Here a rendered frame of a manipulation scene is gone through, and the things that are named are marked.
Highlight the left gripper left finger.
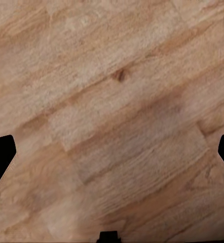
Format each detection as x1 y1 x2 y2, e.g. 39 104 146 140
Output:
0 135 16 179

